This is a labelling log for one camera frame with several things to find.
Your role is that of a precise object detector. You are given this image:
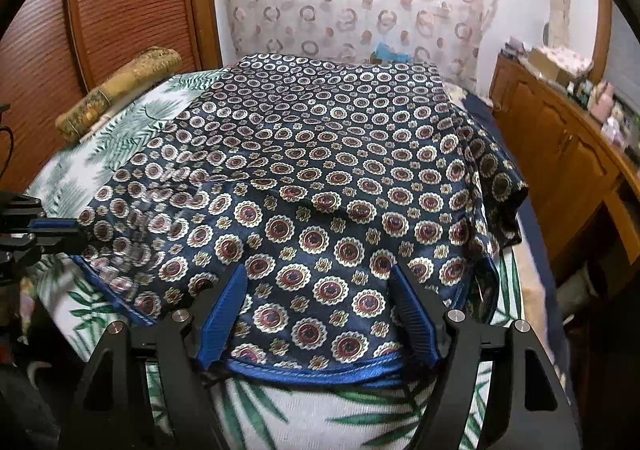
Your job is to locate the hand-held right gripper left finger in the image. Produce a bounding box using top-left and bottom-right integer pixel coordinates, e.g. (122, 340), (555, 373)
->
(57, 262), (251, 450)

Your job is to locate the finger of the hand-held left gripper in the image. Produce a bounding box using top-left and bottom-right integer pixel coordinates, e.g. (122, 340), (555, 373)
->
(0, 192), (80, 229)
(0, 228), (81, 282)

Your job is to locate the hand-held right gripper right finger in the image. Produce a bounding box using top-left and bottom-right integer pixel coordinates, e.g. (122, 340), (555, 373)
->
(389, 262), (583, 450)

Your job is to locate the navy medallion print garment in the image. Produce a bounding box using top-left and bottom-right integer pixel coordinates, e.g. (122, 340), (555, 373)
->
(70, 52), (531, 388)

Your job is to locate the white leaf print sheet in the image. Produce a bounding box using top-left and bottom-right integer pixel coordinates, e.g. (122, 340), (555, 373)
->
(25, 67), (526, 450)

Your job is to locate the gold patterned bolster pillow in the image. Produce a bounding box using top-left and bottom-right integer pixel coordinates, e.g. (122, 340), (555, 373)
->
(55, 46), (184, 147)

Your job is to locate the white bag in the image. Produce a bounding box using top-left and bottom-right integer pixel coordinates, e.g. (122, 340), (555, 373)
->
(557, 265), (602, 327)

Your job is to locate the wooden dresser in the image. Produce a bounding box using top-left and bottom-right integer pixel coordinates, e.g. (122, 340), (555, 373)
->
(489, 52), (640, 283)

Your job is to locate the blue plastic bag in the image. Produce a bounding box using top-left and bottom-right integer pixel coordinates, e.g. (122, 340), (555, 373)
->
(372, 44), (409, 64)

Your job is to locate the pink container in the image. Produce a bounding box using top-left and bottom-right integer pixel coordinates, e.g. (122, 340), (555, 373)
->
(590, 82), (616, 123)

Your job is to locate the cardboard box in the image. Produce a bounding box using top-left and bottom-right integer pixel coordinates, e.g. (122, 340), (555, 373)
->
(527, 46), (593, 86)

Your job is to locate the black cable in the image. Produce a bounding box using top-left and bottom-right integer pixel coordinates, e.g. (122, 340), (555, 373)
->
(0, 125), (17, 192)

